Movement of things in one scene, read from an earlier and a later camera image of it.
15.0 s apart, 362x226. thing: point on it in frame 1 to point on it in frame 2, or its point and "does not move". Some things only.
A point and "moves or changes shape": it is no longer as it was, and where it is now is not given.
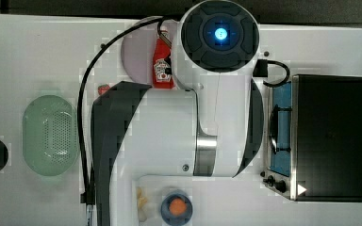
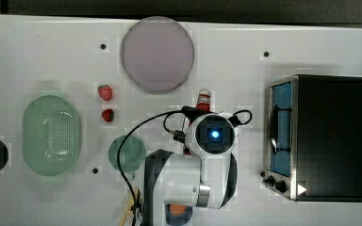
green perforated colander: (50, 136) does not move
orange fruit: (177, 206) does not move
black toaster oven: (317, 138) does not move
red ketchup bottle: (160, 57) moves or changes shape
